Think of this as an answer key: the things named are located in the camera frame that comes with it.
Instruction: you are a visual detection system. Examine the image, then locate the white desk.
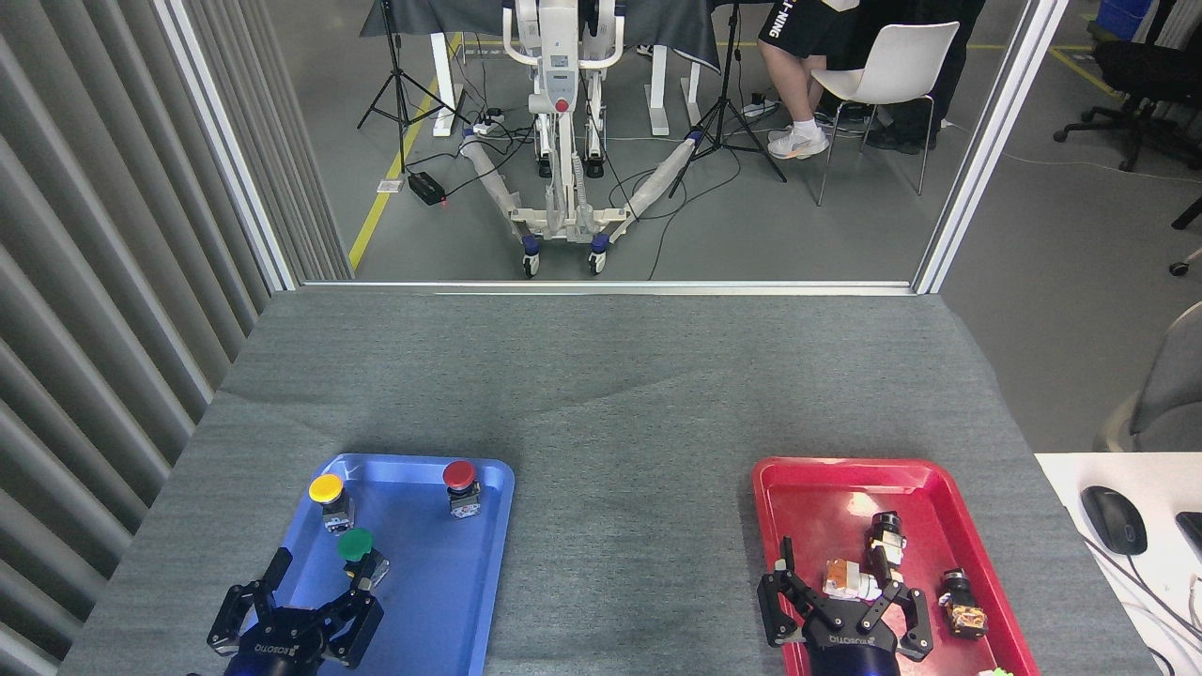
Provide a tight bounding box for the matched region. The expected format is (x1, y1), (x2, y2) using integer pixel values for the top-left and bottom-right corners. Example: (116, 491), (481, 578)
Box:
(1035, 453), (1202, 676)

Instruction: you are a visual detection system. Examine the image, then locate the person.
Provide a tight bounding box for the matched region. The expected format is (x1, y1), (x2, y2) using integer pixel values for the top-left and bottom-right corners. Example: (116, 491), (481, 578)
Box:
(757, 0), (860, 160)
(836, 0), (987, 156)

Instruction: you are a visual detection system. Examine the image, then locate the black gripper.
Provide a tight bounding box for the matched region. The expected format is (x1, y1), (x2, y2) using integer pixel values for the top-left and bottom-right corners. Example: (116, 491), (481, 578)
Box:
(208, 547), (385, 676)
(757, 536), (936, 676)

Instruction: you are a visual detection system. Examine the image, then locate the blue plastic tray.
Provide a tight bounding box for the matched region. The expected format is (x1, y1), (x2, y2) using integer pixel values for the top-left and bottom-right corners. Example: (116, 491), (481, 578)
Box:
(225, 453), (516, 676)

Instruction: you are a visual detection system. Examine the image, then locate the green push button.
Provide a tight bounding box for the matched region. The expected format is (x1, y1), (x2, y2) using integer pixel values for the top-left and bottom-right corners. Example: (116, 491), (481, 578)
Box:
(337, 528), (391, 591)

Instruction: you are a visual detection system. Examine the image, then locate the black and orange switch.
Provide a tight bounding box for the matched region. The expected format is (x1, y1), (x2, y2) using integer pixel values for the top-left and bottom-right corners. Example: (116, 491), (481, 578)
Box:
(938, 568), (990, 640)

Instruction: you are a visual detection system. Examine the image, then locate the black and white switch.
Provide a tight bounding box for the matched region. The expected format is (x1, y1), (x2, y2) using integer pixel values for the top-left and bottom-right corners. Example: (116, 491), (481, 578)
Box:
(866, 512), (908, 583)

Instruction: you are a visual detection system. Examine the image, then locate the black office chair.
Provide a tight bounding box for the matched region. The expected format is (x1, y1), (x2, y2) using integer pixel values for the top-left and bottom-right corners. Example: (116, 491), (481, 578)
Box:
(1054, 0), (1202, 173)

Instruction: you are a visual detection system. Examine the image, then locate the orange and white switch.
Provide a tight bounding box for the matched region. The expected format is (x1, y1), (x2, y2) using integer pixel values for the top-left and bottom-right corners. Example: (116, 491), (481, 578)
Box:
(824, 559), (885, 603)

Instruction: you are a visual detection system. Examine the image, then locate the black computer mouse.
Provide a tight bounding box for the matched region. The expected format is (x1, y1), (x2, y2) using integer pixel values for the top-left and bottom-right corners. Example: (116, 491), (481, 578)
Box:
(1080, 485), (1148, 556)

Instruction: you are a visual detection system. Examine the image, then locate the white stand on wheels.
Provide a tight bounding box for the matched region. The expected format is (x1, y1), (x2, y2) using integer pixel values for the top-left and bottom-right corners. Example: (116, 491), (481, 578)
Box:
(458, 0), (705, 279)

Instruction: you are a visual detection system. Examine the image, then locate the blue bin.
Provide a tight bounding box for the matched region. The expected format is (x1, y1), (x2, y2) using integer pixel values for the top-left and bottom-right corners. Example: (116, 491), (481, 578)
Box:
(1097, 0), (1156, 38)

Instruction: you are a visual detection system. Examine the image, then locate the silver horizontal rail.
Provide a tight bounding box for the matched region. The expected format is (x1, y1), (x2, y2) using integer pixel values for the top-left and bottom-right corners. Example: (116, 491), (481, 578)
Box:
(300, 280), (917, 297)

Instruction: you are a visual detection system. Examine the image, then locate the dark cloth covered table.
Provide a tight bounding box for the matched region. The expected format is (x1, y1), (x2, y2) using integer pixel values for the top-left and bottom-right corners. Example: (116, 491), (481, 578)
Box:
(360, 0), (724, 138)

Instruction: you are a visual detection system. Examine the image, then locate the black mouse cable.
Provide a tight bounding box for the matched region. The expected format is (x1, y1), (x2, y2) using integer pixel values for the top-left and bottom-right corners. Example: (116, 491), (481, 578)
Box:
(1085, 535), (1202, 621)

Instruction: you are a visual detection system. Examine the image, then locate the black tripod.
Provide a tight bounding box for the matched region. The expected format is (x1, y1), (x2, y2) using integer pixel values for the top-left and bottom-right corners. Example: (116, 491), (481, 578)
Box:
(357, 0), (470, 176)
(669, 0), (788, 199)

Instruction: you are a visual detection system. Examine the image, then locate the grey corrugated panel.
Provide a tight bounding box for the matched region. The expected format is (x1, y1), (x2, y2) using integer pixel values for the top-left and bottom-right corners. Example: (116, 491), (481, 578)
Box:
(0, 0), (273, 676)
(180, 0), (355, 283)

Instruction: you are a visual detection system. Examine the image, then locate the silver post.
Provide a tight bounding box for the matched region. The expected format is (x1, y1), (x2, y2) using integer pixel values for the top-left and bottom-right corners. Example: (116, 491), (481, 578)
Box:
(913, 0), (1070, 295)
(155, 0), (300, 292)

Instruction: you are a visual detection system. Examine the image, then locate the yellow push button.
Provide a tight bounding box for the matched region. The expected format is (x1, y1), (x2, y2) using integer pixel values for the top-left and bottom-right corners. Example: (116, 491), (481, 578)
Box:
(309, 473), (354, 535)

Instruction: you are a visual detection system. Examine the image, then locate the red push button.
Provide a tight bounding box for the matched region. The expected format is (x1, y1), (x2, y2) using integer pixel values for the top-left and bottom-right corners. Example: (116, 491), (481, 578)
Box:
(442, 460), (483, 519)

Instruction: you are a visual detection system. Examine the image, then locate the red plastic tray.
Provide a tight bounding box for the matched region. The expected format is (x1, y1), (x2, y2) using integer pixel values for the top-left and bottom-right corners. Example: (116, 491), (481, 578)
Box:
(751, 457), (1040, 676)

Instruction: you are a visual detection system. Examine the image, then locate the grey chair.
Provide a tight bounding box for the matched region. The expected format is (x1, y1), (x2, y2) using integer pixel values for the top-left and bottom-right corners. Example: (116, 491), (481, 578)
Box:
(1094, 302), (1202, 453)

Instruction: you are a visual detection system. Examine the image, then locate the grey table cloth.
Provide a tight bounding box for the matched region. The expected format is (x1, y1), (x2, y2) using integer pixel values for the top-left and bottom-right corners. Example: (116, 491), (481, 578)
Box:
(56, 289), (1161, 676)

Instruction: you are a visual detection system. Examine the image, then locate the white plastic chair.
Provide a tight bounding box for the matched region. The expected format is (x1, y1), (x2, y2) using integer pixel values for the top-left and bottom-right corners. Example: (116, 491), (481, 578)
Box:
(811, 21), (961, 207)

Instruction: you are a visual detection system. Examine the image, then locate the black chair base with caster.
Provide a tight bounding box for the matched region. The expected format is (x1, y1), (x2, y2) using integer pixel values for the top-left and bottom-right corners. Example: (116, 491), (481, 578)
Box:
(1169, 195), (1202, 277)

